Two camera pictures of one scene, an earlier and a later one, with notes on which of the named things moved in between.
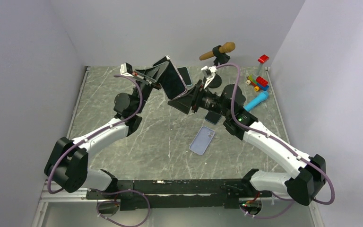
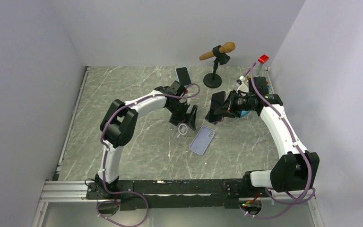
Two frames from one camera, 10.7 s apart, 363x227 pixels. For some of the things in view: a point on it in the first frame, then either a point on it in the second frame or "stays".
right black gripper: (183, 103) to (228, 108)
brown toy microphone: (227, 48) stays
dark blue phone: (212, 117) stays
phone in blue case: (185, 75) stays
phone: (171, 82) to (181, 132)
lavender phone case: (202, 140) stays
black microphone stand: (221, 58) stays
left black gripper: (152, 74) to (190, 118)
